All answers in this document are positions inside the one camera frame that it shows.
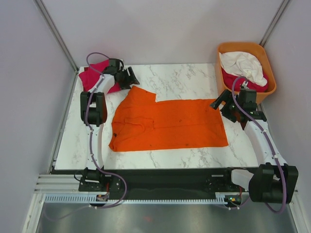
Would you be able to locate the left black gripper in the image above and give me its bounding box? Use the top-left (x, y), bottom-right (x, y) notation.
top-left (117, 68), bottom-right (139, 91)

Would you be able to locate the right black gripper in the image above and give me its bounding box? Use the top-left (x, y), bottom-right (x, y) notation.
top-left (209, 89), bottom-right (242, 123)

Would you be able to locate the orange t shirt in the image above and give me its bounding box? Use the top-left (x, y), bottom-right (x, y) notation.
top-left (109, 86), bottom-right (228, 152)

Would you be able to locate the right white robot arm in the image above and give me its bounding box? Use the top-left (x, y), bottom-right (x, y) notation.
top-left (210, 88), bottom-right (298, 204)

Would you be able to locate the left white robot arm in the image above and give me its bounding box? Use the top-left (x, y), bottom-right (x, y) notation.
top-left (79, 58), bottom-right (139, 170)

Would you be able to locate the crimson t shirt in basket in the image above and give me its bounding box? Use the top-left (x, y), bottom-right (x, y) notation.
top-left (222, 68), bottom-right (268, 92)

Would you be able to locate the folded pink t shirt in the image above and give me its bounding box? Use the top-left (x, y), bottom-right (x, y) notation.
top-left (79, 60), bottom-right (109, 91)

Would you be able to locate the white t shirt in basket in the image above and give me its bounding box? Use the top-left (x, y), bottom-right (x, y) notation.
top-left (219, 51), bottom-right (268, 87)

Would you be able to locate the orange plastic basket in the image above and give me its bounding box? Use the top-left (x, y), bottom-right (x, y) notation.
top-left (214, 42), bottom-right (276, 104)

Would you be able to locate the right corner aluminium post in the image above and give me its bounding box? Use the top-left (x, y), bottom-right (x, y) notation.
top-left (259, 0), bottom-right (292, 47)

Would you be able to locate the corner aluminium post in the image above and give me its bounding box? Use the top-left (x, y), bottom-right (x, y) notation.
top-left (34, 0), bottom-right (79, 73)
top-left (259, 0), bottom-right (292, 47)

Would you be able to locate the white slotted cable duct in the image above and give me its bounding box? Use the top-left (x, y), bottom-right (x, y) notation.
top-left (44, 194), bottom-right (227, 204)

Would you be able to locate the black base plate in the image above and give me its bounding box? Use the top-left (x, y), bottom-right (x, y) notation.
top-left (78, 167), bottom-right (256, 201)

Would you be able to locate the left corner aluminium post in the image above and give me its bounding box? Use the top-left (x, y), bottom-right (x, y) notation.
top-left (34, 0), bottom-right (79, 73)

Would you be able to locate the aluminium rail frame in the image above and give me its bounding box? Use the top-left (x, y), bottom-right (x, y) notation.
top-left (34, 173), bottom-right (300, 195)

